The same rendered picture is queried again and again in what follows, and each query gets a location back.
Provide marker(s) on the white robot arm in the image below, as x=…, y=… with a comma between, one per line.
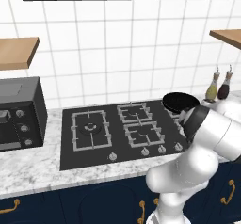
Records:
x=200, y=158

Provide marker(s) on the black gas hob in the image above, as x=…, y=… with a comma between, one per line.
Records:
x=119, y=140

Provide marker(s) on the silver hob knob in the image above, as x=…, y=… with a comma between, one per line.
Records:
x=162, y=149
x=112, y=156
x=178, y=146
x=145, y=152

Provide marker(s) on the black frying pan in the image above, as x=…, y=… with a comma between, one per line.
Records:
x=179, y=101

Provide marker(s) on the yellow oil bottle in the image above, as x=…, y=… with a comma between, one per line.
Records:
x=212, y=91

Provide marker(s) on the black toaster oven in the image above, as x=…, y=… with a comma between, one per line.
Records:
x=28, y=96

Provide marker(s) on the grey toaster oven knob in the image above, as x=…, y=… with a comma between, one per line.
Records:
x=24, y=128
x=28, y=142
x=19, y=113

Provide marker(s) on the navy cupboard door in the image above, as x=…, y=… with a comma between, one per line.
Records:
x=216, y=190
x=103, y=202

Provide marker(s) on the dark vinegar bottle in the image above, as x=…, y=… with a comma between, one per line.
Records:
x=223, y=90

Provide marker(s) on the navy drawer front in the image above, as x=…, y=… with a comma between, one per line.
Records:
x=31, y=209

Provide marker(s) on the wooden wall shelf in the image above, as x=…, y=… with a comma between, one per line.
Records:
x=227, y=36
x=15, y=52

